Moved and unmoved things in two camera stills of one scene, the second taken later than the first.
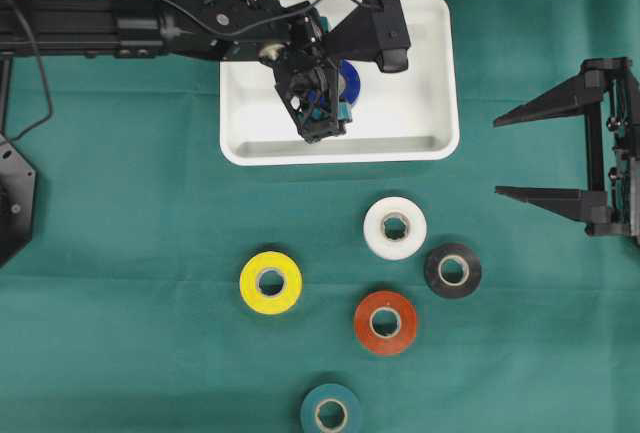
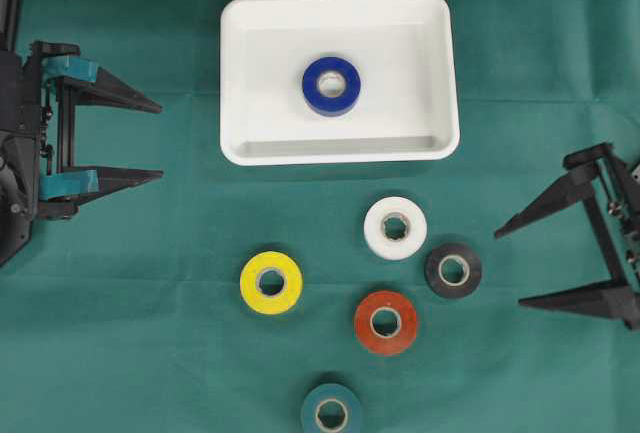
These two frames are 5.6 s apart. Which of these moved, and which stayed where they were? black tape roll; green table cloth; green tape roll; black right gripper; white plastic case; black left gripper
Moved: black left gripper; black right gripper
Stayed: black tape roll; green tape roll; white plastic case; green table cloth
